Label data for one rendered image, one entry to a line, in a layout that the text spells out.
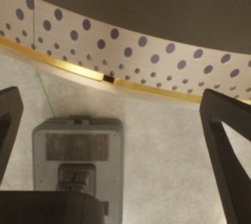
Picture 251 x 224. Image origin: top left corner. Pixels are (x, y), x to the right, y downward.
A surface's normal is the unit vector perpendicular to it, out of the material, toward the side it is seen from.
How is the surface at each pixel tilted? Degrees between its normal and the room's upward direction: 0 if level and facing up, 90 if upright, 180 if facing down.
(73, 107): 0
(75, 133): 0
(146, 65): 43
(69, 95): 0
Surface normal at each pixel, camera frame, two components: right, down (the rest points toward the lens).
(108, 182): 0.03, 0.11
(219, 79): -0.07, 0.75
